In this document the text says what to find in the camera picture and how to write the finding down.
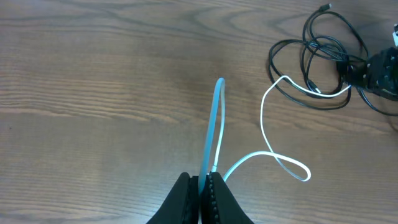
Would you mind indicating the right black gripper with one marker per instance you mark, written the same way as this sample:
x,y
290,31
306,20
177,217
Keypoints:
x,y
377,75

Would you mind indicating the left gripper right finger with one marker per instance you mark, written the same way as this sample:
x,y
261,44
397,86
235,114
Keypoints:
x,y
218,205

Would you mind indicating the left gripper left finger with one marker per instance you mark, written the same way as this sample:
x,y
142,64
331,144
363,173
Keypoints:
x,y
181,206

